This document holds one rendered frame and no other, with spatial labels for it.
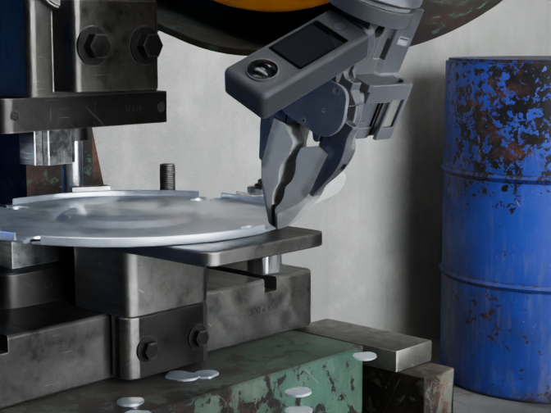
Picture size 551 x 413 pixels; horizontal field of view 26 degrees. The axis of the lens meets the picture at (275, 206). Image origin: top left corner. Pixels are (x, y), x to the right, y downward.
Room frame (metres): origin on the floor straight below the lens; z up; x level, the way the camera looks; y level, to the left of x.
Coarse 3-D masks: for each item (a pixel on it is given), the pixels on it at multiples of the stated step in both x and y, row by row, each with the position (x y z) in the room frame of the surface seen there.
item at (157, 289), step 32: (96, 256) 1.02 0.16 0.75; (128, 256) 0.99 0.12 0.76; (160, 256) 0.93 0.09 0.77; (192, 256) 0.91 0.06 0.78; (224, 256) 0.91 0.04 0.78; (256, 256) 0.93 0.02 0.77; (96, 288) 1.02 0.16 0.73; (128, 288) 0.99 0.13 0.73; (160, 288) 1.02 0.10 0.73; (192, 288) 1.04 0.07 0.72; (128, 320) 0.99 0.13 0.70; (160, 320) 1.02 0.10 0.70; (192, 320) 1.04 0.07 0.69; (128, 352) 0.99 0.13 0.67; (160, 352) 1.02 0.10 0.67; (192, 352) 1.04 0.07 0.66
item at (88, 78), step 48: (0, 0) 1.06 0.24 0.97; (48, 0) 1.04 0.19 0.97; (96, 0) 1.05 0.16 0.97; (144, 0) 1.13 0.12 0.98; (0, 48) 1.06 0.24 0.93; (48, 48) 1.05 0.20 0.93; (96, 48) 1.03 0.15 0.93; (144, 48) 1.08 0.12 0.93; (0, 96) 1.07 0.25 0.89; (48, 96) 1.05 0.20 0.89
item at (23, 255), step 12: (0, 204) 1.16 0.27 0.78; (0, 240) 1.07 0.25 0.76; (36, 240) 1.08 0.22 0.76; (0, 252) 1.07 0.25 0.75; (12, 252) 1.06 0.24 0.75; (24, 252) 1.07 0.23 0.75; (36, 252) 1.08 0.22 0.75; (48, 252) 1.09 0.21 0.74; (60, 252) 1.10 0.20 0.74; (72, 252) 1.11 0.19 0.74; (0, 264) 1.07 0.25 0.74; (12, 264) 1.06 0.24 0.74; (24, 264) 1.07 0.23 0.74; (36, 264) 1.08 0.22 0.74
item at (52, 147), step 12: (36, 132) 1.12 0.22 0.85; (48, 132) 1.12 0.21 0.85; (60, 132) 1.13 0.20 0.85; (72, 132) 1.15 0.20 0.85; (24, 144) 1.13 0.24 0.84; (36, 144) 1.12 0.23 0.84; (48, 144) 1.12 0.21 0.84; (60, 144) 1.13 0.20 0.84; (72, 144) 1.15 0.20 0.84; (24, 156) 1.13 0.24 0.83; (36, 156) 1.12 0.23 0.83; (48, 156) 1.12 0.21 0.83; (60, 156) 1.13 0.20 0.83; (72, 156) 1.15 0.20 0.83
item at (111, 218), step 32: (96, 192) 1.20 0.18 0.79; (128, 192) 1.20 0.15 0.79; (160, 192) 1.20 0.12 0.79; (192, 192) 1.20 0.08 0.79; (0, 224) 1.02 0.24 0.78; (32, 224) 1.02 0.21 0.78; (64, 224) 1.02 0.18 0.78; (96, 224) 1.00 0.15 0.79; (128, 224) 1.00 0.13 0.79; (160, 224) 1.01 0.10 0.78; (192, 224) 1.02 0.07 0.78; (224, 224) 1.02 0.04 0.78; (256, 224) 1.02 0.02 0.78
